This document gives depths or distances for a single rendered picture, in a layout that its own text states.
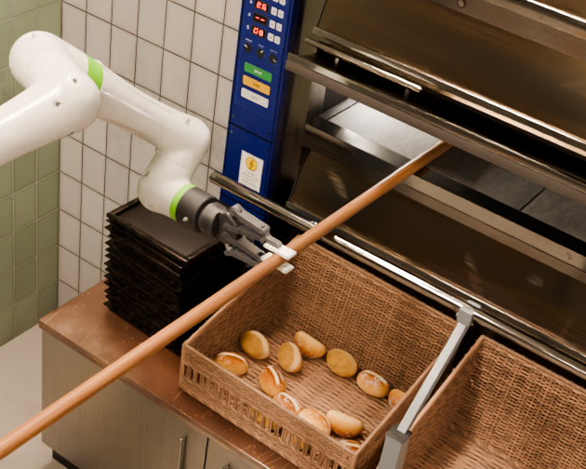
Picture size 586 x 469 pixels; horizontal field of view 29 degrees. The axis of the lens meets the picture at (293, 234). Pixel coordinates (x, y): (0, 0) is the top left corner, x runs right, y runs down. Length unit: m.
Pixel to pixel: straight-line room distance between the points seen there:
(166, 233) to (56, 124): 0.88
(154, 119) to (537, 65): 0.86
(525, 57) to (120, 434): 1.49
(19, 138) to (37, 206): 1.60
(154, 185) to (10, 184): 1.12
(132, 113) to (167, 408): 0.87
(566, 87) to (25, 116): 1.17
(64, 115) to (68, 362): 1.17
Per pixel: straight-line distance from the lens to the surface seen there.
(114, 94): 2.39
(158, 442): 3.06
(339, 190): 2.99
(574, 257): 2.71
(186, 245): 2.92
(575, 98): 2.55
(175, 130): 2.50
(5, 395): 3.78
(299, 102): 2.95
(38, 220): 3.77
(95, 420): 3.22
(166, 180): 2.54
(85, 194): 3.69
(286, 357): 3.02
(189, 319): 2.21
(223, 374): 2.82
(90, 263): 3.82
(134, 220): 3.00
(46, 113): 2.15
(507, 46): 2.61
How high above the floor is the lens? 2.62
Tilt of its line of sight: 35 degrees down
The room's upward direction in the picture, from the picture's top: 9 degrees clockwise
